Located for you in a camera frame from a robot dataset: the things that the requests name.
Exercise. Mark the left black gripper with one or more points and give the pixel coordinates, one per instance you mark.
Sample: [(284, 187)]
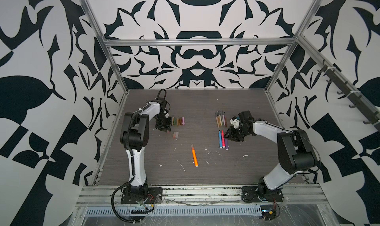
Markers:
[(167, 127)]

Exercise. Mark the aluminium frame crossbar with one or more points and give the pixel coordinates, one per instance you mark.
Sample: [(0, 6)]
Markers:
[(198, 42)]

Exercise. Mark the gold ochre marker pen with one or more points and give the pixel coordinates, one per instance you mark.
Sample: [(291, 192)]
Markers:
[(217, 119)]

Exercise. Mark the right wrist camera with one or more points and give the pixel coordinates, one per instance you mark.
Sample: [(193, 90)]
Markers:
[(235, 122)]

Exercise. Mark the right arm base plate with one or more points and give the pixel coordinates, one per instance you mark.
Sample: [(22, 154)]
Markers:
[(261, 194)]

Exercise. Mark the olive tan marker pen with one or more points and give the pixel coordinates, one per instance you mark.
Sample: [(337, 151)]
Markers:
[(221, 115)]

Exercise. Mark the white slotted cable duct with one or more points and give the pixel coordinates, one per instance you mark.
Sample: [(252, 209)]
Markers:
[(205, 210)]

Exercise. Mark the purple marker pen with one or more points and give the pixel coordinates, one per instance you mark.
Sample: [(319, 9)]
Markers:
[(226, 144)]

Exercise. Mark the orange marker pen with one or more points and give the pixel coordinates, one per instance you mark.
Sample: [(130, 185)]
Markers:
[(194, 156)]

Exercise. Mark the circuit board with green light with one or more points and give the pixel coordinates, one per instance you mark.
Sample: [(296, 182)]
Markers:
[(269, 213)]

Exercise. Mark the aluminium front rail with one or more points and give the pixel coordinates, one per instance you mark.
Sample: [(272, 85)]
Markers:
[(189, 195)]

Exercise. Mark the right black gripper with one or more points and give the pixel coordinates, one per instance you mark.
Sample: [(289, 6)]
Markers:
[(231, 135)]

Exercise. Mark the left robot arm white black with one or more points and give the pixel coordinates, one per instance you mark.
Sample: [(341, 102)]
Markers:
[(134, 138)]

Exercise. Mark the grey hook rack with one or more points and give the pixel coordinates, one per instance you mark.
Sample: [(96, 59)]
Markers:
[(348, 90)]

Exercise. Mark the pink red marker pen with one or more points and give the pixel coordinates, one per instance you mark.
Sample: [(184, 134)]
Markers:
[(223, 139)]

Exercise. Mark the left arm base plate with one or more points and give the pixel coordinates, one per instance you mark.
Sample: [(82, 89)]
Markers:
[(149, 195)]

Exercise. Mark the blue marker pen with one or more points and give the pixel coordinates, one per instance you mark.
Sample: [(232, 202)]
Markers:
[(220, 140)]

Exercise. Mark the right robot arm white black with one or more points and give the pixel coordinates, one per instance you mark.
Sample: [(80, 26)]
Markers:
[(296, 154)]

